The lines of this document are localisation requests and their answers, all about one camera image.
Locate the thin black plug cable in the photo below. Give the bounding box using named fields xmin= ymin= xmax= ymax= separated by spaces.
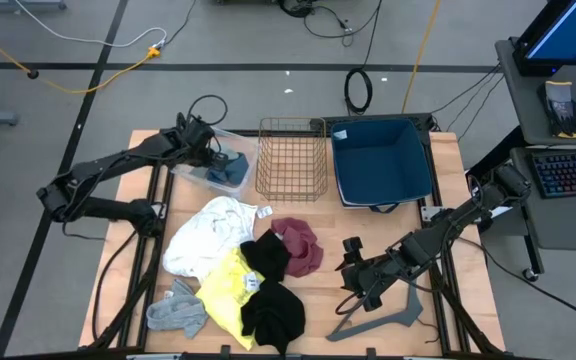
xmin=164 ymin=0 xmax=198 ymax=47

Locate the black looped cable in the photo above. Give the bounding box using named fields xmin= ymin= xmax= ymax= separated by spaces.
xmin=343 ymin=0 xmax=384 ymax=115

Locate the gold wire basket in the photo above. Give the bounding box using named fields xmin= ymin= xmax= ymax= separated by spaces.
xmin=255 ymin=117 xmax=329 ymax=202

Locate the white cloth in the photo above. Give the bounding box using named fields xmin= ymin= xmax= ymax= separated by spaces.
xmin=161 ymin=196 xmax=260 ymax=280

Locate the yellow cloth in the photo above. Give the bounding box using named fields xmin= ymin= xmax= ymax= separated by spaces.
xmin=195 ymin=247 xmax=269 ymax=351

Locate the light grey cloth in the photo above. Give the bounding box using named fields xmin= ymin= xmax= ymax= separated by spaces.
xmin=146 ymin=278 xmax=210 ymax=340

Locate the grey and black work glove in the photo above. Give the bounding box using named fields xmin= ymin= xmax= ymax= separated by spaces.
xmin=537 ymin=80 xmax=576 ymax=140

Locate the clear plastic bin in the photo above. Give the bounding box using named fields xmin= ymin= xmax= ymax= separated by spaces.
xmin=170 ymin=124 xmax=262 ymax=201

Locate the black round device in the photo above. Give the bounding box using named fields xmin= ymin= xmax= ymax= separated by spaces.
xmin=277 ymin=0 xmax=317 ymax=19

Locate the grey clothes hanger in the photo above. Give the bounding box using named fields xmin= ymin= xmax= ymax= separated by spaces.
xmin=326 ymin=277 xmax=425 ymax=343

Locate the yellow extension cable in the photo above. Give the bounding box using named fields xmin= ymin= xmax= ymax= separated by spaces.
xmin=0 ymin=19 xmax=162 ymax=95

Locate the teal blue cloth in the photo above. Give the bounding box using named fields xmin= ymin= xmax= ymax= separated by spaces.
xmin=206 ymin=151 xmax=250 ymax=189

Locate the thick black frame cable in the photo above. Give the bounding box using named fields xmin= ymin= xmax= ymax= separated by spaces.
xmin=91 ymin=232 xmax=137 ymax=344

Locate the backlit black keyboard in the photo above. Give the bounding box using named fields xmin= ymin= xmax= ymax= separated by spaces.
xmin=531 ymin=148 xmax=576 ymax=200

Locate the white power cable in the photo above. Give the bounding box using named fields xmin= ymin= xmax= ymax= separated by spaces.
xmin=15 ymin=0 xmax=168 ymax=49

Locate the curved black floor cable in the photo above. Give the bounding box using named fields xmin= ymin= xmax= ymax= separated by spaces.
xmin=302 ymin=0 xmax=384 ymax=49

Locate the thin black desk cable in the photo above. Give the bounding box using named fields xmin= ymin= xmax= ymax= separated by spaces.
xmin=431 ymin=63 xmax=503 ymax=115
xmin=445 ymin=73 xmax=504 ymax=133

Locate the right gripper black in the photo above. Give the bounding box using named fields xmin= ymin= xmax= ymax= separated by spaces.
xmin=336 ymin=237 xmax=404 ymax=312

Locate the navy fabric storage bin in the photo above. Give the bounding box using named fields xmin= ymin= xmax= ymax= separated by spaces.
xmin=330 ymin=117 xmax=434 ymax=215

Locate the long black floor cable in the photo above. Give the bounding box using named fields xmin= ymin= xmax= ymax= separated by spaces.
xmin=457 ymin=237 xmax=576 ymax=327

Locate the black aluminium table frame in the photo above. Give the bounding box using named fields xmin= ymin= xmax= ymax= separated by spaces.
xmin=87 ymin=112 xmax=507 ymax=360

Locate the maroon cloth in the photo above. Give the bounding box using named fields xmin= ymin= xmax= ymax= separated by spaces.
xmin=270 ymin=217 xmax=325 ymax=279

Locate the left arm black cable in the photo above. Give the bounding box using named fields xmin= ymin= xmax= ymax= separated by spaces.
xmin=186 ymin=93 xmax=230 ymax=127

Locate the yellow hanging cord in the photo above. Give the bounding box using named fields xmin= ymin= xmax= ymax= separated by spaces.
xmin=401 ymin=0 xmax=442 ymax=114

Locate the grey rolling desk cart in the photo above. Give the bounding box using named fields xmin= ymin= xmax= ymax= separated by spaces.
xmin=465 ymin=38 xmax=576 ymax=282

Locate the black computer monitor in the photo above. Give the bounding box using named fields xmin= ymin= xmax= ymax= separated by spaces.
xmin=512 ymin=0 xmax=576 ymax=77

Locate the small black cloth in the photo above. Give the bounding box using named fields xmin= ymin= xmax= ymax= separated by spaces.
xmin=240 ymin=229 xmax=292 ymax=282

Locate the large black cloth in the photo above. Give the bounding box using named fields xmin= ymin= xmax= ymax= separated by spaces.
xmin=240 ymin=280 xmax=307 ymax=355

